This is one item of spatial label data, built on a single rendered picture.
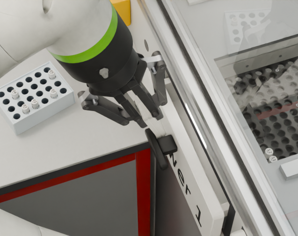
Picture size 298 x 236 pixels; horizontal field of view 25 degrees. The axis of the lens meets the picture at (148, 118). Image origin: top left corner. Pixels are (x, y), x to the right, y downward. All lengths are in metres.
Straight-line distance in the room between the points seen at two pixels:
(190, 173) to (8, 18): 0.42
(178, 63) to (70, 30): 0.33
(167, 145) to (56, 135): 0.27
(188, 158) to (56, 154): 0.29
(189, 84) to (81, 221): 0.53
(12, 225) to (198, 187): 0.65
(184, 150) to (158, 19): 0.21
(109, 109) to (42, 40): 0.25
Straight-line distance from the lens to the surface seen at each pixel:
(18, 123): 1.21
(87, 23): 0.73
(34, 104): 1.21
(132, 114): 0.96
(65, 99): 1.23
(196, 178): 0.98
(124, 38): 0.81
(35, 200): 1.29
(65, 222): 1.41
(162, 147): 1.02
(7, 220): 0.35
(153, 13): 1.08
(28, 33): 0.70
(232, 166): 0.92
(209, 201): 0.97
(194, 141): 1.12
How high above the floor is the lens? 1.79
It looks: 57 degrees down
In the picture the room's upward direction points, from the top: straight up
